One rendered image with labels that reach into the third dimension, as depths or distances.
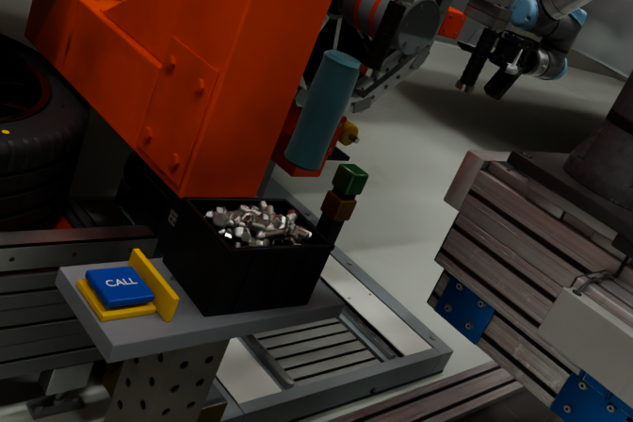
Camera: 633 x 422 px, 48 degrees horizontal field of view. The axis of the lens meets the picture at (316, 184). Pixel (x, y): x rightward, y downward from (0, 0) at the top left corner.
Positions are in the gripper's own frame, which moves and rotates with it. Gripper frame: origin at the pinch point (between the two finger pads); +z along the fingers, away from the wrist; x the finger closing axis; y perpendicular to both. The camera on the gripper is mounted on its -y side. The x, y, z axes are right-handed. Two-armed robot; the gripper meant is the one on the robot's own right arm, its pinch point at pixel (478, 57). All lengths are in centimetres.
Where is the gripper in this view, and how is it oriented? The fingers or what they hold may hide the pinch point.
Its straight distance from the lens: 168.7
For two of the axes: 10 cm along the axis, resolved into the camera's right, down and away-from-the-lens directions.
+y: 3.6, -8.6, -3.6
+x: 6.1, 5.1, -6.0
